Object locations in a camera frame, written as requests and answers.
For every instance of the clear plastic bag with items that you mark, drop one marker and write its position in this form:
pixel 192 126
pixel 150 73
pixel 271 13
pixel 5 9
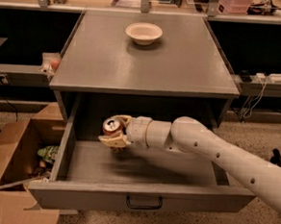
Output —
pixel 50 63

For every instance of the pink storage box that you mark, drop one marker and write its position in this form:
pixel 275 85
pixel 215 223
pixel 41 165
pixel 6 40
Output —
pixel 233 6

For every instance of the black drawer handle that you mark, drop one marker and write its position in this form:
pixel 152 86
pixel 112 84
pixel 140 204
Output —
pixel 144 203

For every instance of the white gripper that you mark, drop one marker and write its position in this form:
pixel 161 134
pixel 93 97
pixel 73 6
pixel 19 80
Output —
pixel 137 131

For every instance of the open grey top drawer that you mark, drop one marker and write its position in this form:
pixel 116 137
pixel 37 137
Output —
pixel 89 176

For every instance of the grey metal cabinet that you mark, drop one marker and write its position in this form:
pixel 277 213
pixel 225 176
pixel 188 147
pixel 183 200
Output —
pixel 183 62

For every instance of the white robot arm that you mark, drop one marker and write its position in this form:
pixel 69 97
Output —
pixel 186 135

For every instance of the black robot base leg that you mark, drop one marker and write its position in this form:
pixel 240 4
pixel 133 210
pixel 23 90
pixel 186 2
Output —
pixel 276 157

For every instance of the brown cardboard box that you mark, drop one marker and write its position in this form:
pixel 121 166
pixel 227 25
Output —
pixel 19 144

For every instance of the white paper bowl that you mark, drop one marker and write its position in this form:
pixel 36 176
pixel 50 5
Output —
pixel 143 33

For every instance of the red coke can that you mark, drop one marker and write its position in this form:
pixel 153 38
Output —
pixel 111 126

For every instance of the white power strip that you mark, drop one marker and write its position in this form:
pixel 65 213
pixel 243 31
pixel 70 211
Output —
pixel 274 78

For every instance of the green snack bag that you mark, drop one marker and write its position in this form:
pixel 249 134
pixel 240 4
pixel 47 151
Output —
pixel 49 153

